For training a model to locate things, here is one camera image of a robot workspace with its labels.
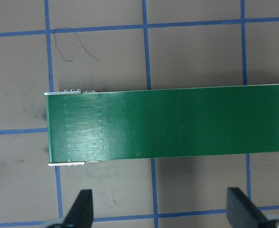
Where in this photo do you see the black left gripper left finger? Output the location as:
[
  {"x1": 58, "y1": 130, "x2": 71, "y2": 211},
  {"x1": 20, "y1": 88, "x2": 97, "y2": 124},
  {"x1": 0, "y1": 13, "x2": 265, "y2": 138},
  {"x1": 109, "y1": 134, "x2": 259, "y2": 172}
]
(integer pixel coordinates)
[{"x1": 63, "y1": 190, "x2": 93, "y2": 228}]

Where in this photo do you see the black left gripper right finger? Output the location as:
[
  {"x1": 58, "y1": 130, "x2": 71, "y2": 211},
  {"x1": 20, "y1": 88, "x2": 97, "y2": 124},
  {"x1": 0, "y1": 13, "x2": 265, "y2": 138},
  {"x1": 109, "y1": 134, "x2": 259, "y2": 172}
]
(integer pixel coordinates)
[{"x1": 226, "y1": 187, "x2": 269, "y2": 228}]

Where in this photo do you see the green conveyor belt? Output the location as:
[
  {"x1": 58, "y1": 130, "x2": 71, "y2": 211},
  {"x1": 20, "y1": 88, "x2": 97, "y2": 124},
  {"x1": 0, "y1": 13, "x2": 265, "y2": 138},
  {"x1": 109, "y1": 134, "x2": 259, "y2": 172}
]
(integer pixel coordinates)
[{"x1": 46, "y1": 85, "x2": 279, "y2": 166}]

